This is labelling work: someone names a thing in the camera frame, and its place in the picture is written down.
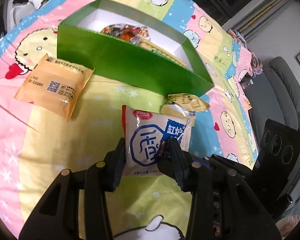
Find grey sofa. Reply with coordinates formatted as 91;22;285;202
240;56;300;145

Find person's right hand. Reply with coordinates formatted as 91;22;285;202
276;215;300;239

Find green cardboard box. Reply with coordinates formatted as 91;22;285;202
57;0;214;96

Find crumpled clothes on bed edge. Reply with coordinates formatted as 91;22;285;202
226;28;265;77

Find white blue biscuit packet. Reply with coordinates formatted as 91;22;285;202
122;105;192;177

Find orange pastry packet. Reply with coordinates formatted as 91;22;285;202
14;54;94;121

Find golden yellow snack bag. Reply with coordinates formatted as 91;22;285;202
160;93;210;118

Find panda orange snack bag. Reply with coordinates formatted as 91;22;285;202
101;23;150;44

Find striped cartoon bedsheet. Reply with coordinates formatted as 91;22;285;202
0;0;258;236

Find soda cracker packet yellow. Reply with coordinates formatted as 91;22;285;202
138;39;186;68

